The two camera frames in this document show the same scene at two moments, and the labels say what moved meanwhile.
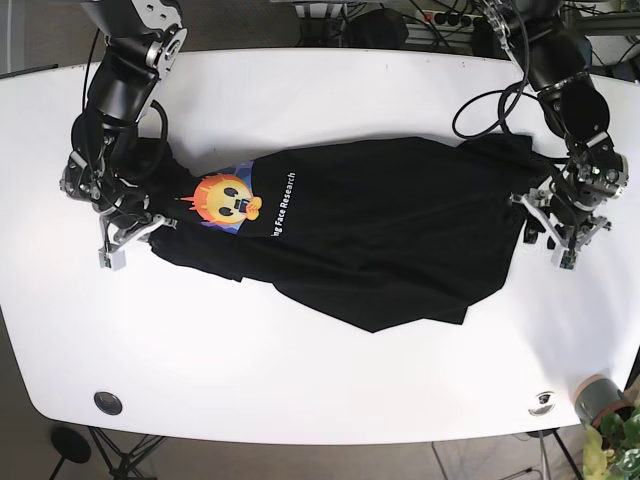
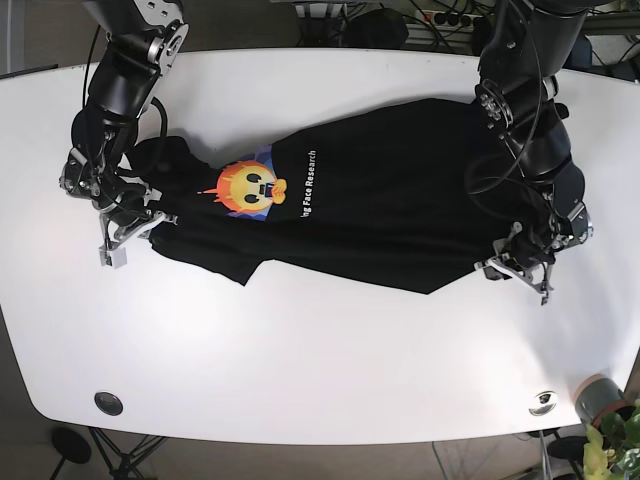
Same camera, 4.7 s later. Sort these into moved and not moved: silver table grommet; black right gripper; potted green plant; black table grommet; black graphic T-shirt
Moved: black graphic T-shirt; black right gripper
Not moved: silver table grommet; potted green plant; black table grommet
